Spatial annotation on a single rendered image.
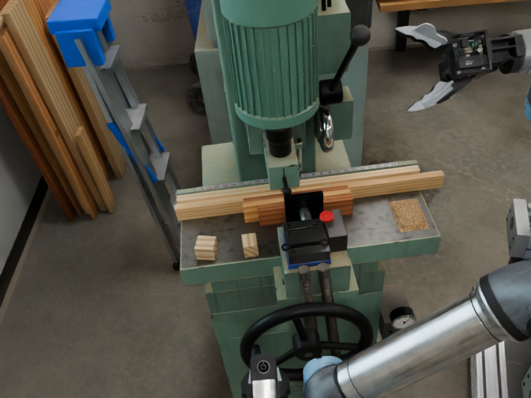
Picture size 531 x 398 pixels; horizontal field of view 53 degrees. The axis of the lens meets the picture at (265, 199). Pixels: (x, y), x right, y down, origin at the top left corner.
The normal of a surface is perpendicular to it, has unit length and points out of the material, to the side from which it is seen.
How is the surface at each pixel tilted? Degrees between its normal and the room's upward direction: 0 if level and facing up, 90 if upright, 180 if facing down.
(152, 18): 90
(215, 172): 0
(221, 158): 0
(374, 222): 0
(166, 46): 90
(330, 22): 90
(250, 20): 90
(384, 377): 59
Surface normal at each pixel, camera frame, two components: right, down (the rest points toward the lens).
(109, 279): -0.08, -0.71
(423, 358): -0.46, 0.18
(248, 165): 0.10, 0.69
